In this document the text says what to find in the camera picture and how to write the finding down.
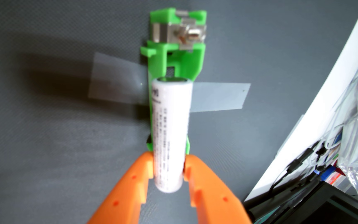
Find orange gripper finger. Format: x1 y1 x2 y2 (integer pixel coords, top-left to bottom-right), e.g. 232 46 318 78
183 154 253 224
87 151 155 224

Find white cylindrical battery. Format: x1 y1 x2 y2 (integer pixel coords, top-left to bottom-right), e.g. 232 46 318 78
152 77 194 194

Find green battery holder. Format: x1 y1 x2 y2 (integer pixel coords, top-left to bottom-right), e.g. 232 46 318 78
140 8 207 153

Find dark grey mat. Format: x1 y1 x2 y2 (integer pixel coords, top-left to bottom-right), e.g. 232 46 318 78
0 0 358 224

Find black Dell laptop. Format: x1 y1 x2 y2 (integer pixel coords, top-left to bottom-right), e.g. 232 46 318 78
243 179 358 224

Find red and blue boxes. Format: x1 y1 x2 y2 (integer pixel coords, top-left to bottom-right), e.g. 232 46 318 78
319 165 344 184

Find clear tape strip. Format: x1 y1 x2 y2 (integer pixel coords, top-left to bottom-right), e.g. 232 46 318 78
88 52 252 113

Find black cable with adapter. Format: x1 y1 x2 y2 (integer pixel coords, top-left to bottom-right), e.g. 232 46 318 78
269 149 313 193

